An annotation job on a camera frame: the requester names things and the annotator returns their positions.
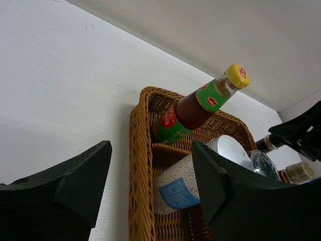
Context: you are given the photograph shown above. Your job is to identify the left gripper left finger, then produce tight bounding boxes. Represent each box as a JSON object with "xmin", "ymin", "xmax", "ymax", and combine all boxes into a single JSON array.
[{"xmin": 1, "ymin": 141, "xmax": 112, "ymax": 240}]

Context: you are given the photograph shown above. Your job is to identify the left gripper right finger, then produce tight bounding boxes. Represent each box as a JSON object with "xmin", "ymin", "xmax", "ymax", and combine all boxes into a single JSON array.
[{"xmin": 192, "ymin": 141, "xmax": 320, "ymax": 240}]

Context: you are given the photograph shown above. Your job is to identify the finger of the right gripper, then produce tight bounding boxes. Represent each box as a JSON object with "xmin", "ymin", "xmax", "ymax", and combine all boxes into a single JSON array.
[{"xmin": 268, "ymin": 101, "xmax": 320, "ymax": 161}]

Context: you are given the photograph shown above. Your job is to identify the yellow-label cork-cap bottle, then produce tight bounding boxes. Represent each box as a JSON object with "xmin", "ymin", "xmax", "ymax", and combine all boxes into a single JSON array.
[{"xmin": 278, "ymin": 162, "xmax": 314, "ymax": 185}]

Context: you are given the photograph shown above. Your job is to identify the clear-top salt grinder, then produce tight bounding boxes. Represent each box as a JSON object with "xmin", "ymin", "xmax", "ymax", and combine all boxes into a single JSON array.
[{"xmin": 248, "ymin": 150, "xmax": 280, "ymax": 181}]

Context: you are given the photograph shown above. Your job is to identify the silver-lid white granule jar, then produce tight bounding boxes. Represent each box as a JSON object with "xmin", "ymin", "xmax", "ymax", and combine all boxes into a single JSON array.
[{"xmin": 153, "ymin": 135, "xmax": 253, "ymax": 215}]

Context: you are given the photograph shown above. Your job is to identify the black-cap small pepper bottle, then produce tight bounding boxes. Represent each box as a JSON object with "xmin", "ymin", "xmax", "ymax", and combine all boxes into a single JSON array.
[{"xmin": 256, "ymin": 134, "xmax": 278, "ymax": 154}]

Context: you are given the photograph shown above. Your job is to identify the brown wicker divided tray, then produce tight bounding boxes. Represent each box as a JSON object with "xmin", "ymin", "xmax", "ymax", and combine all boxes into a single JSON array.
[{"xmin": 128, "ymin": 86, "xmax": 256, "ymax": 240}]

